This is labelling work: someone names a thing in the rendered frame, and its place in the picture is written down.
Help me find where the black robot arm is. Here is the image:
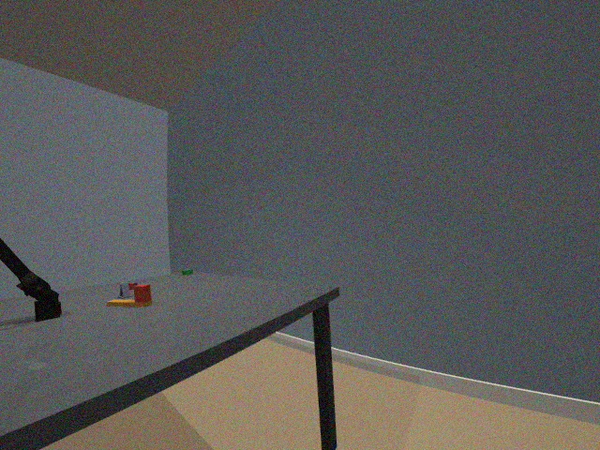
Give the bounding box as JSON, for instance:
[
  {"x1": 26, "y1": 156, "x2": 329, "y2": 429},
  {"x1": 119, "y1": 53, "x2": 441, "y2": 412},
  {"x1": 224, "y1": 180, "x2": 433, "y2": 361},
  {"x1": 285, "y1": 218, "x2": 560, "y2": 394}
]
[{"x1": 0, "y1": 238, "x2": 62, "y2": 322}]

